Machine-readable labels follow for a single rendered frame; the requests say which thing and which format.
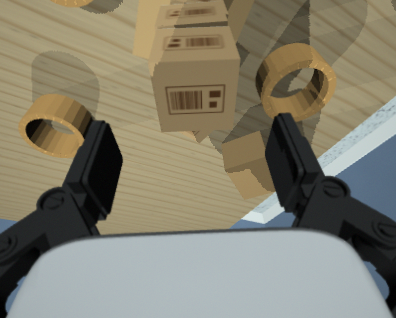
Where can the tan wooden ring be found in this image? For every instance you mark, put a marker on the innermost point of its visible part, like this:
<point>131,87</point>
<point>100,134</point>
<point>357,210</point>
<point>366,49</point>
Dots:
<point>47,140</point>
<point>72,3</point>

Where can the tan roll of packing tape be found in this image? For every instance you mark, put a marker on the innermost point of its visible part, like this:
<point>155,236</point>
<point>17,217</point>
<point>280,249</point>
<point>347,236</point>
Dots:
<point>308,101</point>

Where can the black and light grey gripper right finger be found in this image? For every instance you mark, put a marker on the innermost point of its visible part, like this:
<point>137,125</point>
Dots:
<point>325,202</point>

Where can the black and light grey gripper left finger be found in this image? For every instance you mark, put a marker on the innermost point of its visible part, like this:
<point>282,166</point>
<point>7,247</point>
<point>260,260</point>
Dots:
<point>64,213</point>

